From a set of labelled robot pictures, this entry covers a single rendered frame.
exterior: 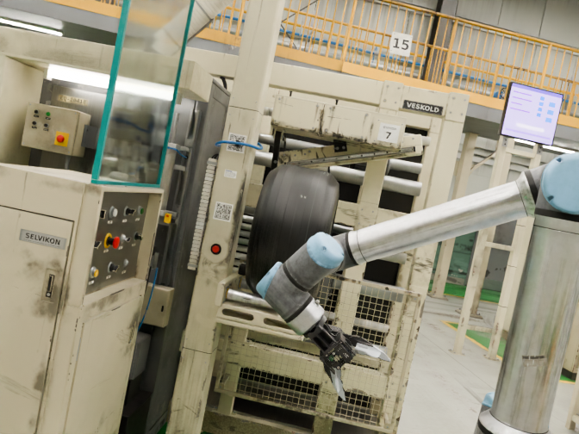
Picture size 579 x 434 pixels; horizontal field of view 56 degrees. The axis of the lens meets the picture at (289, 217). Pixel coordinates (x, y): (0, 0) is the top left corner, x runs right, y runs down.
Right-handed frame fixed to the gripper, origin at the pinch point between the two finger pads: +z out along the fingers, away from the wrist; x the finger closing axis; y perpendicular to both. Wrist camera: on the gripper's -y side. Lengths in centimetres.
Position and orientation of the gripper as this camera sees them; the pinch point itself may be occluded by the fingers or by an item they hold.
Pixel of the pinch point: (368, 380)
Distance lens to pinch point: 142.1
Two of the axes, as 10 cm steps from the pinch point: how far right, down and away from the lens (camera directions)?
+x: 7.2, -6.8, -1.1
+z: 6.9, 7.3, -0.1
